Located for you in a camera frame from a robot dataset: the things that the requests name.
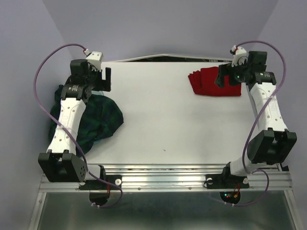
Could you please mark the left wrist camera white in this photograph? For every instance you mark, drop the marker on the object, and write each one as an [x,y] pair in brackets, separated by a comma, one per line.
[95,58]

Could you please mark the aluminium frame rail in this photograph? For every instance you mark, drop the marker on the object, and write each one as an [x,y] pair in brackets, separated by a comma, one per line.
[171,139]

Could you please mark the red pleated skirt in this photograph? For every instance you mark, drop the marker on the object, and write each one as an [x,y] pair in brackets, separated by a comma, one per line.
[203,83]

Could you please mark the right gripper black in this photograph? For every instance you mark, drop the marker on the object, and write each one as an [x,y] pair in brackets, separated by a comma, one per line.
[227,69]

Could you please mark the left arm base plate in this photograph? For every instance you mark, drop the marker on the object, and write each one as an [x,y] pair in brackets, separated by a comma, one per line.
[97,185]

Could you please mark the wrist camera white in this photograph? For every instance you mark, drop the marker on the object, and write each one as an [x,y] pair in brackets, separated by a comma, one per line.
[239,55]
[95,58]

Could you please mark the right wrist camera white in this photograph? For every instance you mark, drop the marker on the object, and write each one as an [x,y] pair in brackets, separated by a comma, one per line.
[239,55]

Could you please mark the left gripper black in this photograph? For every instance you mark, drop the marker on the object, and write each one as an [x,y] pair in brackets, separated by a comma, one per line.
[104,85]

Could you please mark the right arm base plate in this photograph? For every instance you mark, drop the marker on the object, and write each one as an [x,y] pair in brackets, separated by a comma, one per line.
[218,181]

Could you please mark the green plaid skirt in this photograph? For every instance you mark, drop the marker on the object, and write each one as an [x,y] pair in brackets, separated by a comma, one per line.
[81,124]

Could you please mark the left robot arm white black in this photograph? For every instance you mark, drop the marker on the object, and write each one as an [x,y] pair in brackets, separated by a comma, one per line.
[60,162]

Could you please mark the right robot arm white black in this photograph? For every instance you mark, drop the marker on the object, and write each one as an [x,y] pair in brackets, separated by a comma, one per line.
[274,141]

